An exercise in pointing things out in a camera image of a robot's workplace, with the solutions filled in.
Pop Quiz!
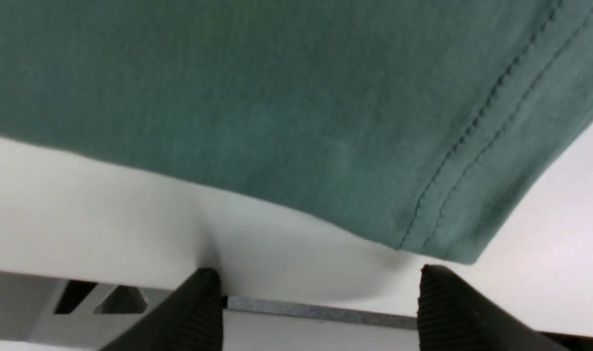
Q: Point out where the green long-sleeved shirt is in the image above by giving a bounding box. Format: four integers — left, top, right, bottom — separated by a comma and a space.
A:
0, 0, 593, 264

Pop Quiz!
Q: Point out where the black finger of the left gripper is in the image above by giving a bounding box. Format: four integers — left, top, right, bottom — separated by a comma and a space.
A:
416, 265, 566, 351
101, 268, 224, 351

